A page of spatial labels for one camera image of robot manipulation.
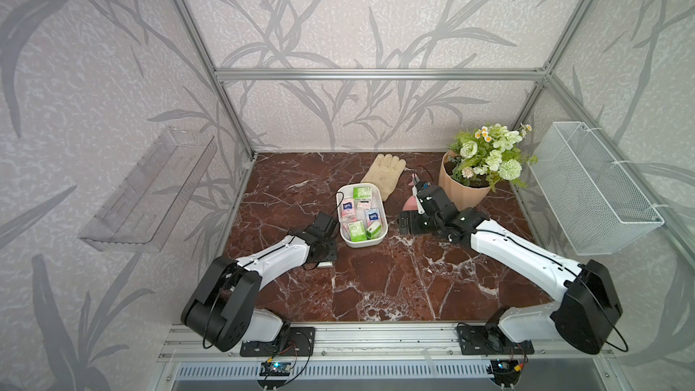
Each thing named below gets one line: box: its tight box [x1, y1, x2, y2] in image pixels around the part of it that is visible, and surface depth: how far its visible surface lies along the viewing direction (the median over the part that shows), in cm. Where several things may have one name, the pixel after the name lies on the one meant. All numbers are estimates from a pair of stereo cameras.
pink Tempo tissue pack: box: [340, 198, 357, 223], surface depth 101 cm
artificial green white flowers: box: [448, 123, 539, 193], surface depth 82 cm
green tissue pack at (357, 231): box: [347, 219, 368, 242], surface depth 91 cm
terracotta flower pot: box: [437, 151, 492, 211], surface depth 91 cm
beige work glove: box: [361, 153, 407, 201], surface depth 116 cm
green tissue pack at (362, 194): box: [352, 186, 372, 203], surface depth 102 cm
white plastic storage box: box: [335, 181, 389, 248], surface depth 101 cm
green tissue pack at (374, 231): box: [365, 220, 383, 240], surface depth 91 cm
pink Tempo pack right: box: [364, 208, 381, 228], surface depth 98 cm
